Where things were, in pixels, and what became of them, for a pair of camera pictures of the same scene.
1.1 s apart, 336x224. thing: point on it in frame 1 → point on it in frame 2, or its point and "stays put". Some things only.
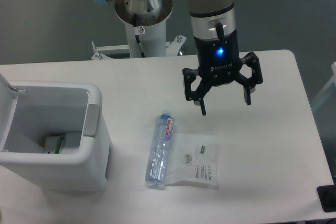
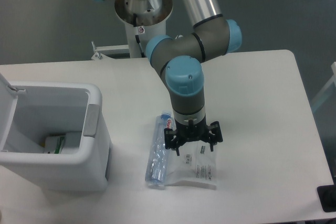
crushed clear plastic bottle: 158,157 stays put
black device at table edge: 327,195 stays put
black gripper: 218,64 → 199,131
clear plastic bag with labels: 192,160 stays put
